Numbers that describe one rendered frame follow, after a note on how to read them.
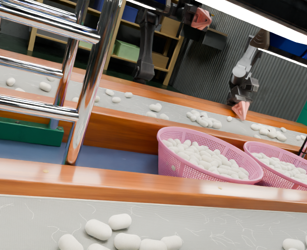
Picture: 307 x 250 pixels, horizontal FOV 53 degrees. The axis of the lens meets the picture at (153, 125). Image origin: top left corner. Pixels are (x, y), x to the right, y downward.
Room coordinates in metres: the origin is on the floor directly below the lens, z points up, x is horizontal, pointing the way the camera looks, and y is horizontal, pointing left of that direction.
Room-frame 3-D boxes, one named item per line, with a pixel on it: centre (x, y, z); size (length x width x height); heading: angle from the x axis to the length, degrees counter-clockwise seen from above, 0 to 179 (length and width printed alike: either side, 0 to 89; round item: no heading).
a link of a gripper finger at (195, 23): (1.17, -0.06, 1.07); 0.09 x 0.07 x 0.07; 30
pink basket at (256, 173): (0.71, -0.15, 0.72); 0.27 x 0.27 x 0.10
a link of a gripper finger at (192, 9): (1.15, -0.03, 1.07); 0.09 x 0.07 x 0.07; 30
